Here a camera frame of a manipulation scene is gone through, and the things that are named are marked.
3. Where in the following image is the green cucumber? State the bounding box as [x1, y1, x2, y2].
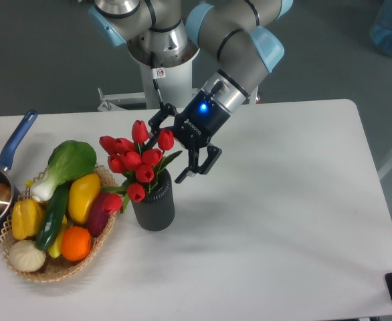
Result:
[35, 183, 71, 251]

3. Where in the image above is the yellow mango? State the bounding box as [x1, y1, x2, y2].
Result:
[68, 173, 101, 225]

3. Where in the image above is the dark ribbed vase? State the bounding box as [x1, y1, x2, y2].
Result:
[121, 170, 175, 231]

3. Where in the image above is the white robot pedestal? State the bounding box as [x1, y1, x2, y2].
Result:
[97, 19, 260, 112]

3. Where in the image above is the black cable on pedestal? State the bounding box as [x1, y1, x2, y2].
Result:
[150, 51, 166, 109]

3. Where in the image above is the purple sweet potato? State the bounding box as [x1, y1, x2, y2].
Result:
[87, 191, 110, 237]

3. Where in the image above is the yellow banana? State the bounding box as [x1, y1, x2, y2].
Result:
[48, 216, 68, 258]

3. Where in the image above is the orange fruit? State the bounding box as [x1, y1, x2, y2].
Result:
[62, 226, 92, 261]

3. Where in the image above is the yellow bell pepper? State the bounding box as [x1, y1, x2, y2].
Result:
[11, 199, 44, 240]

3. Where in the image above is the green bok choy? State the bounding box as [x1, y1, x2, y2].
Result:
[30, 140, 97, 202]

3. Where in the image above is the red tulip bouquet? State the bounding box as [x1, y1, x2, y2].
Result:
[99, 120, 180, 214]

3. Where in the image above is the blue handled saucepan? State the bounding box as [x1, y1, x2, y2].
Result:
[0, 110, 38, 234]

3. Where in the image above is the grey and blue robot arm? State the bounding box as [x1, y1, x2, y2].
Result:
[89, 1, 292, 183]

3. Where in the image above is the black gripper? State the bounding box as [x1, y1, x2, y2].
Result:
[143, 90, 233, 185]

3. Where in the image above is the white steamed bun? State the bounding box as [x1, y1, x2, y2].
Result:
[9, 240, 46, 272]

